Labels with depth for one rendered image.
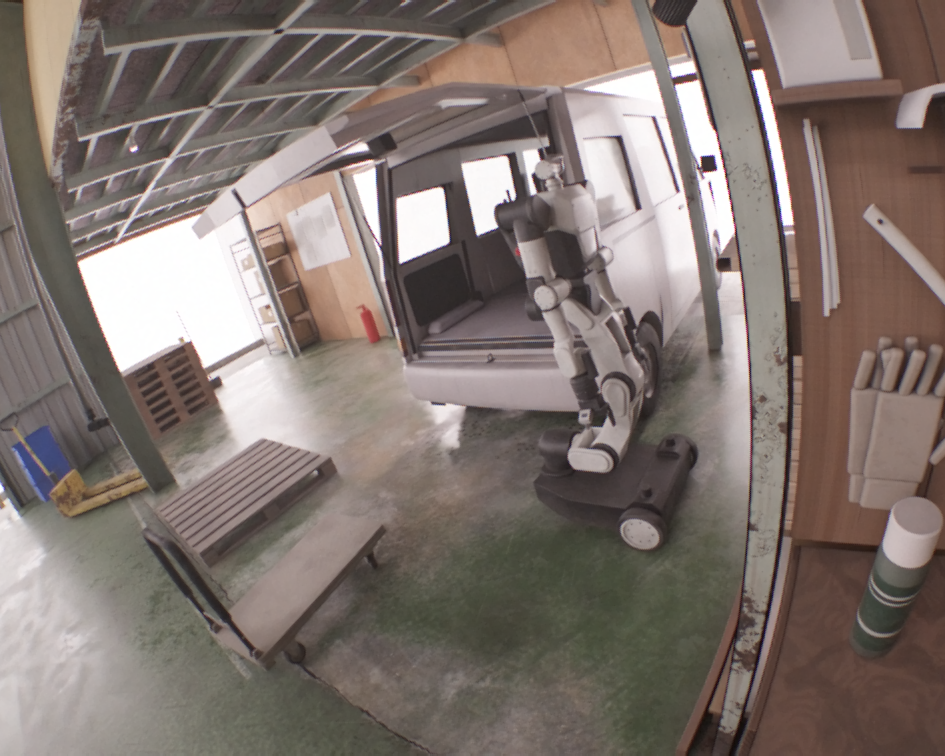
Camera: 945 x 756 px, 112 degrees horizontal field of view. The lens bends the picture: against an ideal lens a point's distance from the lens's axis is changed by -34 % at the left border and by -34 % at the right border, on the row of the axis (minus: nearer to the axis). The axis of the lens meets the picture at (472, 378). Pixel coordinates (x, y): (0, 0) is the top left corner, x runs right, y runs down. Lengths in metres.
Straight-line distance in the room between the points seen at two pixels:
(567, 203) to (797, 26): 1.27
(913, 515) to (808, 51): 0.43
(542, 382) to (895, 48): 2.15
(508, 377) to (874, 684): 2.20
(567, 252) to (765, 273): 1.19
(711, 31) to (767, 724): 0.72
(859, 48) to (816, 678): 0.64
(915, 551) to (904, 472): 0.14
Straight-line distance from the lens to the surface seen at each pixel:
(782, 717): 0.62
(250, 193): 1.76
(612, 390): 1.81
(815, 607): 0.71
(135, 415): 4.65
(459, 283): 3.44
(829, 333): 0.58
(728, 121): 0.52
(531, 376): 2.42
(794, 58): 0.47
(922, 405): 0.60
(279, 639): 1.97
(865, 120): 0.54
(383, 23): 3.53
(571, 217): 1.63
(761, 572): 0.78
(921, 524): 0.54
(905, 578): 0.56
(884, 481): 0.65
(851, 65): 0.47
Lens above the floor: 1.42
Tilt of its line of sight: 21 degrees down
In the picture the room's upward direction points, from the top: 17 degrees counter-clockwise
